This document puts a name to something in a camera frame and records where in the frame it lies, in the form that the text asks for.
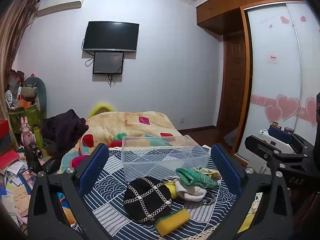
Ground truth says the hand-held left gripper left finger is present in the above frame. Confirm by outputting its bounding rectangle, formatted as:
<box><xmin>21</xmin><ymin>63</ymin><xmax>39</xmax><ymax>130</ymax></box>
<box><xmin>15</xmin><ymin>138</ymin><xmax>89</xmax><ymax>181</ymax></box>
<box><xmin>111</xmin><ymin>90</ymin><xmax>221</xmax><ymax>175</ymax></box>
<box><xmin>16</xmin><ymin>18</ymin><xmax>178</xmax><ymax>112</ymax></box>
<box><xmin>27</xmin><ymin>143</ymin><xmax>111</xmax><ymax>240</ymax></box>

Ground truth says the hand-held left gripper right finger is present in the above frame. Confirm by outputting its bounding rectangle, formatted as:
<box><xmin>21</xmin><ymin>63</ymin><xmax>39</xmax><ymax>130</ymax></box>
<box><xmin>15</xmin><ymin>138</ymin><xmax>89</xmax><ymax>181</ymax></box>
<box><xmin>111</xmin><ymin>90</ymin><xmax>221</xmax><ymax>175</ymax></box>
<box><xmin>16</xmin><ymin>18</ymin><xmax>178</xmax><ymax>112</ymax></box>
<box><xmin>207</xmin><ymin>143</ymin><xmax>296</xmax><ymax>240</ymax></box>

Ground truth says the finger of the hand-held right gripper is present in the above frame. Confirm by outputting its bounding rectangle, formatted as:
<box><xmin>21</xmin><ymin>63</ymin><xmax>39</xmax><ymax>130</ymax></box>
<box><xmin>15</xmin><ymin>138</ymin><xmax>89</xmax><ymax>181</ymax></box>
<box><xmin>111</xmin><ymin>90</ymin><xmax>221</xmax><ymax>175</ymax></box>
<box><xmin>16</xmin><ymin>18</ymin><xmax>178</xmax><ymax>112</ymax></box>
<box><xmin>244</xmin><ymin>135</ymin><xmax>311</xmax><ymax>175</ymax></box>
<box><xmin>268</xmin><ymin>126</ymin><xmax>315</xmax><ymax>155</ymax></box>

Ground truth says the pale floral cloth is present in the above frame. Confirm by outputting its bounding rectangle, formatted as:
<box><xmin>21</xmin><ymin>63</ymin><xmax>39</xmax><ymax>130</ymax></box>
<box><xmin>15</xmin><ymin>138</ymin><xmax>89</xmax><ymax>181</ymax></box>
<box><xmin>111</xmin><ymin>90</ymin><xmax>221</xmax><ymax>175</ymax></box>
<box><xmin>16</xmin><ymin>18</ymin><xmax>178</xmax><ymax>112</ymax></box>
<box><xmin>196</xmin><ymin>166</ymin><xmax>222</xmax><ymax>180</ymax></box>

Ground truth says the green knitted cloth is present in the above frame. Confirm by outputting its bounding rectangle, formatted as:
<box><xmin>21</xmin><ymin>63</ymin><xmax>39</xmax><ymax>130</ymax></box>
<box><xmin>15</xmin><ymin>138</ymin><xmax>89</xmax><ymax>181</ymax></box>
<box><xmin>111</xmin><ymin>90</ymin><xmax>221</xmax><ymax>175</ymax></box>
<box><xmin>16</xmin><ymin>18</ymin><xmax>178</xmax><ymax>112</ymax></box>
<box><xmin>176</xmin><ymin>167</ymin><xmax>218</xmax><ymax>189</ymax></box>

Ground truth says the white sock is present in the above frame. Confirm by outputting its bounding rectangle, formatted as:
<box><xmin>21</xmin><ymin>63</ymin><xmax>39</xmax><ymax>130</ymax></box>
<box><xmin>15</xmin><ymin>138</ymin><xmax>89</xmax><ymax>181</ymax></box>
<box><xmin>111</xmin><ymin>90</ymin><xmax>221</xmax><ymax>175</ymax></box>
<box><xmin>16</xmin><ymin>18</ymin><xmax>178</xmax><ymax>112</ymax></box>
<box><xmin>174</xmin><ymin>179</ymin><xmax>207</xmax><ymax>202</ymax></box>

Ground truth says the clear plastic storage box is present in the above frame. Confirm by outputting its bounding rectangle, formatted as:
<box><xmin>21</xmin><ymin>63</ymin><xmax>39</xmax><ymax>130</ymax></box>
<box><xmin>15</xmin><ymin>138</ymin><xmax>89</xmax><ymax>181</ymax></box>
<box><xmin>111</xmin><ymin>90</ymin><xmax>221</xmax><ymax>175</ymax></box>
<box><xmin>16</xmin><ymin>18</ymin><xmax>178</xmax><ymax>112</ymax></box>
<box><xmin>122</xmin><ymin>135</ymin><xmax>211</xmax><ymax>182</ymax></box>

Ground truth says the small yellow cloth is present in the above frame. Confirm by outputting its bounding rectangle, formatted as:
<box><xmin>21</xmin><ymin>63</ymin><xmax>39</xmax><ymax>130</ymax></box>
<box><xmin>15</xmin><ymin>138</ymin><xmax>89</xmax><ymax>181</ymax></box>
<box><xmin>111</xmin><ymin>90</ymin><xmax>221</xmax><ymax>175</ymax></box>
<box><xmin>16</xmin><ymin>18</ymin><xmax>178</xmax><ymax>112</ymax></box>
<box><xmin>164</xmin><ymin>182</ymin><xmax>178</xmax><ymax>198</ymax></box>

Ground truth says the black studded chain bag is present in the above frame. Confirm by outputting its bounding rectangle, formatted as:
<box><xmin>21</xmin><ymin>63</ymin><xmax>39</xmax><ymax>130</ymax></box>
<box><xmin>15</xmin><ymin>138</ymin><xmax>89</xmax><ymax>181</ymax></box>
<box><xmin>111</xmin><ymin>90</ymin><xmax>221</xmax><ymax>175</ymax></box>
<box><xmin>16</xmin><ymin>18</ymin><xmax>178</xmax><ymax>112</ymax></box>
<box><xmin>123</xmin><ymin>176</ymin><xmax>173</xmax><ymax>225</ymax></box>

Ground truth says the yellow green-backed sponge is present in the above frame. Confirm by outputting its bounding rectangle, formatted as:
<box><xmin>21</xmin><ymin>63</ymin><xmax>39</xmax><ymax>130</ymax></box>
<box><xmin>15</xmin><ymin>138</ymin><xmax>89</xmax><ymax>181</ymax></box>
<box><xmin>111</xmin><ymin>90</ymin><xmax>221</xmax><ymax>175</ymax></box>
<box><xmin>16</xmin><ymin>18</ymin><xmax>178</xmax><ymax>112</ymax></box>
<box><xmin>155</xmin><ymin>209</ymin><xmax>191</xmax><ymax>237</ymax></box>

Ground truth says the white appliance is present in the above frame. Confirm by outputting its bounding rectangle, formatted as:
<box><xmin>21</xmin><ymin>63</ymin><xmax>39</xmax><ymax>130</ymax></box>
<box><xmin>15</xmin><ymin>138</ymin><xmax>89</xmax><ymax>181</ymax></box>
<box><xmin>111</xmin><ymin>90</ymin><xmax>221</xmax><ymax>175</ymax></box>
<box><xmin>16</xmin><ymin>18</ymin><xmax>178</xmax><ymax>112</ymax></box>
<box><xmin>257</xmin><ymin>127</ymin><xmax>296</xmax><ymax>175</ymax></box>

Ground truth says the blue wave-patterned lace-edged cloth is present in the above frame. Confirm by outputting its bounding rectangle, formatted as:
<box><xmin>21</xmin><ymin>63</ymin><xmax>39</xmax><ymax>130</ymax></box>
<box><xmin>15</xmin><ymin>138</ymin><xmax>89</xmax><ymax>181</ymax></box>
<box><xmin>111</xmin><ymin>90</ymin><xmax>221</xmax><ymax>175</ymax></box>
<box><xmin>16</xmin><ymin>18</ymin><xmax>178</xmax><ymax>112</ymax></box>
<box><xmin>57</xmin><ymin>145</ymin><xmax>263</xmax><ymax>240</ymax></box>

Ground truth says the dark clothes pile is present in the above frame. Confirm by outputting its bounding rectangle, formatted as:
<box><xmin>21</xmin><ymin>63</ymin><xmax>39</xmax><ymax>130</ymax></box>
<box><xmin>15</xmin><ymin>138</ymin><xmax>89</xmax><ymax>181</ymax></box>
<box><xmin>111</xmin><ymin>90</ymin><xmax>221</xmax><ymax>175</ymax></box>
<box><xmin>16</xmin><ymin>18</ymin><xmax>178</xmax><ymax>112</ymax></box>
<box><xmin>41</xmin><ymin>109</ymin><xmax>89</xmax><ymax>155</ymax></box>

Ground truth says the white heart-print sliding wardrobe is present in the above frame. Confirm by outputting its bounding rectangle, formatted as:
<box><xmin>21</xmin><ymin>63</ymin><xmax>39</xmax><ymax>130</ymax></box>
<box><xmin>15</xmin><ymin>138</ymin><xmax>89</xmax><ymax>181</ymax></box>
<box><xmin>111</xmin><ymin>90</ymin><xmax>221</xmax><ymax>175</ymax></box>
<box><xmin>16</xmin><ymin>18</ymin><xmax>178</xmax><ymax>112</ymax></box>
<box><xmin>237</xmin><ymin>1</ymin><xmax>320</xmax><ymax>167</ymax></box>

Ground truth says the cartoon printed bedsheet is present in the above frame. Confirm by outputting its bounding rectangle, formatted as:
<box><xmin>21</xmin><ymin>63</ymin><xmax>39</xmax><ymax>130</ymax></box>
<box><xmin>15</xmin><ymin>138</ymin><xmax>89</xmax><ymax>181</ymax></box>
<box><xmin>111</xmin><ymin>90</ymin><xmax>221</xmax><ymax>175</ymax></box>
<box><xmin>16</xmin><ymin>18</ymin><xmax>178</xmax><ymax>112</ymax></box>
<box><xmin>57</xmin><ymin>192</ymin><xmax>77</xmax><ymax>227</ymax></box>

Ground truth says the yellow patchwork blanket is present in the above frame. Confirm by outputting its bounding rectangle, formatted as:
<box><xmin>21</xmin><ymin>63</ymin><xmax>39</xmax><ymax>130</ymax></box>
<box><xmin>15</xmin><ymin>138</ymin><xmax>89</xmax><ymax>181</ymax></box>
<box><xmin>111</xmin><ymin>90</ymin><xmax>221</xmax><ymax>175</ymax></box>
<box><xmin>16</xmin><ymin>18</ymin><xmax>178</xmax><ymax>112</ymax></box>
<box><xmin>57</xmin><ymin>111</ymin><xmax>182</xmax><ymax>175</ymax></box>

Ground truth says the yellow-green plush toy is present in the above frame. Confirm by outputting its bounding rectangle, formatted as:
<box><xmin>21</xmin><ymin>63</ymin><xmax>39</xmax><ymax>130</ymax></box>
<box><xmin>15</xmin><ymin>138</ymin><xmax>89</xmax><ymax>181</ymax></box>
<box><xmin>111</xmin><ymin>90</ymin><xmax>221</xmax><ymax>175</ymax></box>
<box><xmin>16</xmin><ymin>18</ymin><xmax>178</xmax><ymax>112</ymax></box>
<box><xmin>90</xmin><ymin>102</ymin><xmax>115</xmax><ymax>118</ymax></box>

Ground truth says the green rolled tube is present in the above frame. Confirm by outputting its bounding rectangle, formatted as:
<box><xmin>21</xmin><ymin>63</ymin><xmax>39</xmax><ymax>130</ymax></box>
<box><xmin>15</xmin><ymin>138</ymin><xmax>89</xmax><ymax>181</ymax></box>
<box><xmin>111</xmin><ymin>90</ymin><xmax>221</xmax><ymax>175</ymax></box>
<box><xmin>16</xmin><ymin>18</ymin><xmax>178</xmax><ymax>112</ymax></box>
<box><xmin>34</xmin><ymin>127</ymin><xmax>43</xmax><ymax>145</ymax></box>

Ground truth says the brown wooden door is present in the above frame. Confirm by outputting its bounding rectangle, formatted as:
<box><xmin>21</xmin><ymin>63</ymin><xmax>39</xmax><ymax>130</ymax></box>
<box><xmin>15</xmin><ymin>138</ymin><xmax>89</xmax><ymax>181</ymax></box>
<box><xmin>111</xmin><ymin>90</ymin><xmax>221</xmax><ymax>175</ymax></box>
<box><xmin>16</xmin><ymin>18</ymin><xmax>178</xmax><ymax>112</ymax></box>
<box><xmin>217</xmin><ymin>34</ymin><xmax>252</xmax><ymax>140</ymax></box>

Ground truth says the pink rabbit toy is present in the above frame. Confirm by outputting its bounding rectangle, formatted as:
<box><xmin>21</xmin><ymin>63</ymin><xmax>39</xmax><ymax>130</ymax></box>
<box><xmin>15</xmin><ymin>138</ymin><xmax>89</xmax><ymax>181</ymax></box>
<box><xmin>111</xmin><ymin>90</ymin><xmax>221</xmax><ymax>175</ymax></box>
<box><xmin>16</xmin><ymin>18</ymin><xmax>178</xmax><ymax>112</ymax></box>
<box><xmin>20</xmin><ymin>117</ymin><xmax>35</xmax><ymax>145</ymax></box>

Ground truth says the green cardboard box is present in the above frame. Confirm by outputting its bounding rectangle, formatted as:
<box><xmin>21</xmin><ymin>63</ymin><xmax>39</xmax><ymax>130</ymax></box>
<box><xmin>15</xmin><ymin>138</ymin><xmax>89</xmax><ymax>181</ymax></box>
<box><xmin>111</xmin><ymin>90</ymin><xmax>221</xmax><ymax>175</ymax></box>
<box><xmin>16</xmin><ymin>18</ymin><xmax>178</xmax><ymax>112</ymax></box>
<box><xmin>9</xmin><ymin>104</ymin><xmax>41</xmax><ymax>133</ymax></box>

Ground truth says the pile of papers and books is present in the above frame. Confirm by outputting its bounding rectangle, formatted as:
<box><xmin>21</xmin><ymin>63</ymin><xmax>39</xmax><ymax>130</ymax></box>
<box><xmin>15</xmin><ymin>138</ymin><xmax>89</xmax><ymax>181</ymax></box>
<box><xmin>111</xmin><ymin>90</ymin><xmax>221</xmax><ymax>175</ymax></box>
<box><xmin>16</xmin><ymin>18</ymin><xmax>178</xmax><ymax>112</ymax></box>
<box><xmin>0</xmin><ymin>160</ymin><xmax>38</xmax><ymax>230</ymax></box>

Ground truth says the red book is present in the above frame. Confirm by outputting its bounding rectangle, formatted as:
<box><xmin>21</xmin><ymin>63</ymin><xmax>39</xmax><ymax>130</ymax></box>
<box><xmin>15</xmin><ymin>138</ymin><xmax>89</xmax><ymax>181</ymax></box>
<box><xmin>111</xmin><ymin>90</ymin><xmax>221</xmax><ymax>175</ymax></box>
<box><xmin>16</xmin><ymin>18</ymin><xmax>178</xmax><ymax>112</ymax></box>
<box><xmin>0</xmin><ymin>151</ymin><xmax>20</xmax><ymax>170</ymax></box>

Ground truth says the grey-green plush toy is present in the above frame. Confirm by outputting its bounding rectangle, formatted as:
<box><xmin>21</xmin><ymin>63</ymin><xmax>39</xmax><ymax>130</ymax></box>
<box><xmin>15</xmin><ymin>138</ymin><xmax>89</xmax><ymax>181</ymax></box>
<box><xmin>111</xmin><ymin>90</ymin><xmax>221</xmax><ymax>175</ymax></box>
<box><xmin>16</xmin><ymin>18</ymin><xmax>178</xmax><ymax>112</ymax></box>
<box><xmin>21</xmin><ymin>77</ymin><xmax>47</xmax><ymax>114</ymax></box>

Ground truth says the red box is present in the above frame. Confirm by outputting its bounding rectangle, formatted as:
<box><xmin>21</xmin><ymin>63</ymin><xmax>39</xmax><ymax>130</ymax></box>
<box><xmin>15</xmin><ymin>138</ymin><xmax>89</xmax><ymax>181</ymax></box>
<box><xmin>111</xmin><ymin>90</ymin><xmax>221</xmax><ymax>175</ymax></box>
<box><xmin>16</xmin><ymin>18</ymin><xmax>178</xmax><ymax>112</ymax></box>
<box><xmin>0</xmin><ymin>120</ymin><xmax>10</xmax><ymax>138</ymax></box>

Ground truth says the pile of shelf clutter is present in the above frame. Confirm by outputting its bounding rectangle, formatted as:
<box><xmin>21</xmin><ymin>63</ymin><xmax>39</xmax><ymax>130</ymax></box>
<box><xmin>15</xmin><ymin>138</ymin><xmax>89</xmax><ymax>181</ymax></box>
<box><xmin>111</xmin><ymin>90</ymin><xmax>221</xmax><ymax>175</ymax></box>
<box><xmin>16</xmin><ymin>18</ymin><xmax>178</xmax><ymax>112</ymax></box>
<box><xmin>4</xmin><ymin>69</ymin><xmax>26</xmax><ymax>110</ymax></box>

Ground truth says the brown wooden overhead cabinet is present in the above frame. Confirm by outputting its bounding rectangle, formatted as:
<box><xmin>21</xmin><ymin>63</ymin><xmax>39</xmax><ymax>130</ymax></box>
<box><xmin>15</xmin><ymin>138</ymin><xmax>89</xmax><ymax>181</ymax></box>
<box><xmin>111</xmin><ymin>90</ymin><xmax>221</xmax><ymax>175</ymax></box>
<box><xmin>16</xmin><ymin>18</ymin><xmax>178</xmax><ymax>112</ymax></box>
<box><xmin>196</xmin><ymin>0</ymin><xmax>304</xmax><ymax>36</ymax></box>

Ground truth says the brown striped curtain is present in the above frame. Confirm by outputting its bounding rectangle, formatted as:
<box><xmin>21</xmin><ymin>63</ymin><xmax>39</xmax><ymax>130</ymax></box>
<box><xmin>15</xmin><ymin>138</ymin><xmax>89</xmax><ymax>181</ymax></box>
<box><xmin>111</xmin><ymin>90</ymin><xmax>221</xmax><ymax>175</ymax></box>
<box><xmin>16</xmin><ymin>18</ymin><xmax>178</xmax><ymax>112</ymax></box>
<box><xmin>0</xmin><ymin>0</ymin><xmax>40</xmax><ymax>110</ymax></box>

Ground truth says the white air conditioner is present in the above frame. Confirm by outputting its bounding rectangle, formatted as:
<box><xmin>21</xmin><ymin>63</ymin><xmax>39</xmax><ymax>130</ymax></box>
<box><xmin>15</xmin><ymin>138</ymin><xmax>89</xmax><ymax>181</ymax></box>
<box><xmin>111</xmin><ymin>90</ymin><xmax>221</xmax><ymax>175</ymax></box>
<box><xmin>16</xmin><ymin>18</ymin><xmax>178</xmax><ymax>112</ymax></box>
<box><xmin>37</xmin><ymin>0</ymin><xmax>87</xmax><ymax>18</ymax></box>

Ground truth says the black chain strap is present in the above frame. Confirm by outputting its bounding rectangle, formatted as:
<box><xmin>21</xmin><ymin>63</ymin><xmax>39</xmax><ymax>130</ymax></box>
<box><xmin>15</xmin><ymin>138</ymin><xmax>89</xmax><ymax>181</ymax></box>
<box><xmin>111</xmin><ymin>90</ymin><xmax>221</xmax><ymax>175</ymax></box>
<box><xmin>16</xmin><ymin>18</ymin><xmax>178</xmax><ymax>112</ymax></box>
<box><xmin>199</xmin><ymin>192</ymin><xmax>217</xmax><ymax>206</ymax></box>

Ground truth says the black camera on stand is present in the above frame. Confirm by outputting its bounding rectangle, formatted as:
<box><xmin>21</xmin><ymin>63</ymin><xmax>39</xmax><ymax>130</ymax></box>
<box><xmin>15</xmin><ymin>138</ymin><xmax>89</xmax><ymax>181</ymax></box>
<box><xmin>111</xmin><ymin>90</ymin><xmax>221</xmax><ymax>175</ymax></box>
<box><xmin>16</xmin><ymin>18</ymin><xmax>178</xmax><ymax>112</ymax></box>
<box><xmin>24</xmin><ymin>142</ymin><xmax>45</xmax><ymax>175</ymax></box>

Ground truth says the small black wall monitor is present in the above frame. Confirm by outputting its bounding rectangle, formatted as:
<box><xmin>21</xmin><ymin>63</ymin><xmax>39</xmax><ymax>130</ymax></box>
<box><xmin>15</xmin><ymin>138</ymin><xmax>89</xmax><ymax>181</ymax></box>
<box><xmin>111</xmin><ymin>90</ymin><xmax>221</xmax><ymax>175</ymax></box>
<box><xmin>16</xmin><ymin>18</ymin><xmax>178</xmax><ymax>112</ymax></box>
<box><xmin>93</xmin><ymin>52</ymin><xmax>125</xmax><ymax>75</ymax></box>

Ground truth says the wall-mounted black television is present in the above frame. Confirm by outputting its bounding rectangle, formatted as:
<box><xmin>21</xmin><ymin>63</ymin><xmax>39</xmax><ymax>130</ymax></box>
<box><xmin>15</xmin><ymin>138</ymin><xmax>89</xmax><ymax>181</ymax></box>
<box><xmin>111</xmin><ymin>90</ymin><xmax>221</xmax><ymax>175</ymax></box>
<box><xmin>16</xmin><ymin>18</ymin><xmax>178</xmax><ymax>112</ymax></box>
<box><xmin>82</xmin><ymin>21</ymin><xmax>140</xmax><ymax>52</ymax></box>

